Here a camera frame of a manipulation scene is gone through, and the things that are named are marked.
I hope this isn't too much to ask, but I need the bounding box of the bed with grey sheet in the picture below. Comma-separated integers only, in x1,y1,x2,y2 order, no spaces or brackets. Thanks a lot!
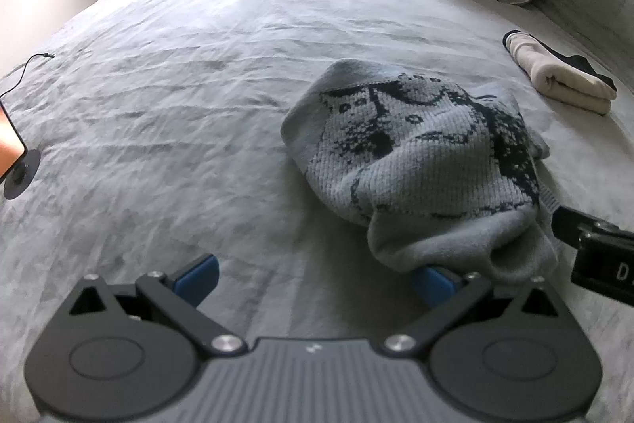
0,0,634,423

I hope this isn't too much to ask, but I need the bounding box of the black cable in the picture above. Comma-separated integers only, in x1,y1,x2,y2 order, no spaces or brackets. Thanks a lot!
0,52,55,103

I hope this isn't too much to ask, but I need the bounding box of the black garment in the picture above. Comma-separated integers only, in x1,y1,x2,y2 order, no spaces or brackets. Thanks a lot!
537,40,617,92

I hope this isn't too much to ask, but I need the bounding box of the black round phone stand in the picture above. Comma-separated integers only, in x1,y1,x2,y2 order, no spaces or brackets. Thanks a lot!
2,150,42,200

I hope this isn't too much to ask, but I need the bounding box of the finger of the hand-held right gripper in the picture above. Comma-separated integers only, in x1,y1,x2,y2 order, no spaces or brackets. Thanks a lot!
551,204,634,250

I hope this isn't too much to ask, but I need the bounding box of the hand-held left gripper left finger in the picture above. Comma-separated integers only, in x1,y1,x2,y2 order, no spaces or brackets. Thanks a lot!
68,253,248,357

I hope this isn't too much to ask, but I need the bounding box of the grey patterned knit sweater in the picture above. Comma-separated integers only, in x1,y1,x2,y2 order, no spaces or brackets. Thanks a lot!
280,59,560,287

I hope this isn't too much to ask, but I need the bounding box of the folded cream garment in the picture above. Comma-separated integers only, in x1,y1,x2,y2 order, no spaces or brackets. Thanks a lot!
502,31,618,115

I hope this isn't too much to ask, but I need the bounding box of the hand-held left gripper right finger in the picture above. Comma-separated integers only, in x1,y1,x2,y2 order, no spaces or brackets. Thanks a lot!
384,267,563,358

